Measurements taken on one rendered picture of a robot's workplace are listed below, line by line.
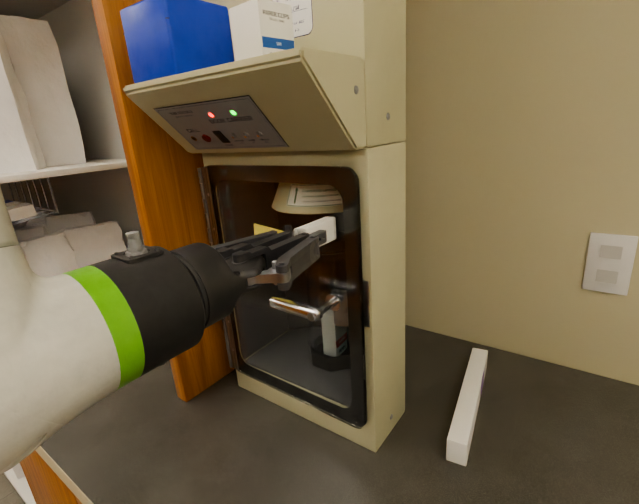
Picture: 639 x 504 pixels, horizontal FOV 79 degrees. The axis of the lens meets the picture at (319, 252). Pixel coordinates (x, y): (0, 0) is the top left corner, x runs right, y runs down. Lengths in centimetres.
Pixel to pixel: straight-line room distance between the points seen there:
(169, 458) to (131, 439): 10
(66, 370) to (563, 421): 73
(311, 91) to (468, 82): 52
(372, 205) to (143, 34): 36
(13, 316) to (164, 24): 39
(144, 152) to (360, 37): 39
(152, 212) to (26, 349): 47
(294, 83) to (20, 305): 30
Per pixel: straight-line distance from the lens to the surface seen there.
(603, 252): 89
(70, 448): 86
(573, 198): 87
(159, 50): 57
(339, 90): 44
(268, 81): 44
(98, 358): 29
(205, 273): 33
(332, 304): 55
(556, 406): 85
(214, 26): 60
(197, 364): 84
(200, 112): 56
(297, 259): 38
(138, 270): 31
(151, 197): 71
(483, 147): 88
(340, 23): 51
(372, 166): 50
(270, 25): 49
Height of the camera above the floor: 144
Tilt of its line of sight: 18 degrees down
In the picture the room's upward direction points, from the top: 4 degrees counter-clockwise
